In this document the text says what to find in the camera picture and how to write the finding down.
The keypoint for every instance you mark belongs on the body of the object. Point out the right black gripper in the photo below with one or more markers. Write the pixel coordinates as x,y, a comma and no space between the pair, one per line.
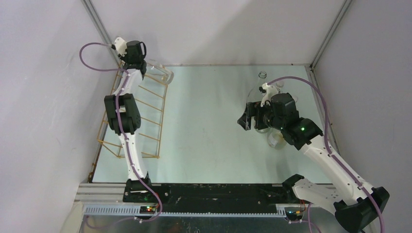
245,121

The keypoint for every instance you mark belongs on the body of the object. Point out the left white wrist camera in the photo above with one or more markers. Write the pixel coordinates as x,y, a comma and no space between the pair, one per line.
119,45

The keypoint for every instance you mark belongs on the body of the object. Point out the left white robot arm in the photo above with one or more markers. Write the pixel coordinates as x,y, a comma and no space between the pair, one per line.
123,115

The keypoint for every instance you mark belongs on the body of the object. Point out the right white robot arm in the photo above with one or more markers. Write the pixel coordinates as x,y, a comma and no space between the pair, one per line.
354,202

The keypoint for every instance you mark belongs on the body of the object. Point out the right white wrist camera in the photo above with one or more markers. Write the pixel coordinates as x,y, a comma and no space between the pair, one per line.
267,91

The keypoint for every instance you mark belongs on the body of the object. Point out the long clear glass bottle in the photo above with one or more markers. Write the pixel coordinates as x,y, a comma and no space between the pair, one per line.
262,130

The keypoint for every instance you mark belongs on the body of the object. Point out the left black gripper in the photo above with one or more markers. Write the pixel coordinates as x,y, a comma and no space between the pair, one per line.
124,58

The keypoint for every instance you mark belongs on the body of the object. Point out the electronics board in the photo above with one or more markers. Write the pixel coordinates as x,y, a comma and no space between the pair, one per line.
147,210
293,213

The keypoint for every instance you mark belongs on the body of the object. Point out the right electronics board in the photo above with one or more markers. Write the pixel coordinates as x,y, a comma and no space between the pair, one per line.
293,213

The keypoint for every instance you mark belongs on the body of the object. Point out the aluminium frame rail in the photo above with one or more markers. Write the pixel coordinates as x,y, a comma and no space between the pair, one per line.
107,198

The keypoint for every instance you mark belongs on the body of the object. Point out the left electronics board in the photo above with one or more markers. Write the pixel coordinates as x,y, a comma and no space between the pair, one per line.
147,210

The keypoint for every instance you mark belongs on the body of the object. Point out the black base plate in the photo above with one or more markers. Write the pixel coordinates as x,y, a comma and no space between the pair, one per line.
211,198

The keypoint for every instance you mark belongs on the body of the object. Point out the clear bottle frosted cap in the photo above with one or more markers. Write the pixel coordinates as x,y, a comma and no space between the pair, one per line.
295,98

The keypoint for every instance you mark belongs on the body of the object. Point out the clear bottle black label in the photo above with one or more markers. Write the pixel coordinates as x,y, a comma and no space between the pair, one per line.
254,94

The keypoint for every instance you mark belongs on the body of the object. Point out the clear bottle white label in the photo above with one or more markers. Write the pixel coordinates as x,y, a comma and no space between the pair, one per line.
275,139

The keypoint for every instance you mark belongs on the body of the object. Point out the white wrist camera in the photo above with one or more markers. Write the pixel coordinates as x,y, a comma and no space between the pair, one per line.
119,45
267,91

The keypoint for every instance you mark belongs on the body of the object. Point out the clear bottle black cork top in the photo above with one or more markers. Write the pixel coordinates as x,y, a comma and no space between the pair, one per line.
156,70

